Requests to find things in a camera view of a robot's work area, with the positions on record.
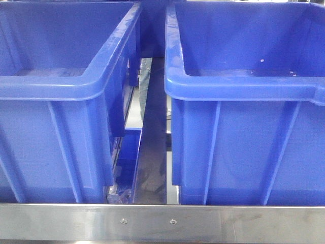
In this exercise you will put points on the blue bin front right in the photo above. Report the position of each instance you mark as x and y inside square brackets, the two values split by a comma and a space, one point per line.
[246, 82]

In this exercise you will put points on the blue bin rear right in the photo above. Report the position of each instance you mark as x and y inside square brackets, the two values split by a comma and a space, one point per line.
[152, 28]

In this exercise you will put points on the steel divider rail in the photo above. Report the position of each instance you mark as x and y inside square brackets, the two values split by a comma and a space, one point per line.
[150, 182]

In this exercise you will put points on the blue bin front left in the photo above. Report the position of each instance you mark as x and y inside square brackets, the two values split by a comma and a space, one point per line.
[67, 74]

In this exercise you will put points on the blue bin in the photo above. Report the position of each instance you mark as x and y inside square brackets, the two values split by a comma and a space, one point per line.
[246, 82]
[152, 28]
[67, 74]

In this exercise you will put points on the steel shelf front rail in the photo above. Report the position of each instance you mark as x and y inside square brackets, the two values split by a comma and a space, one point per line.
[163, 223]

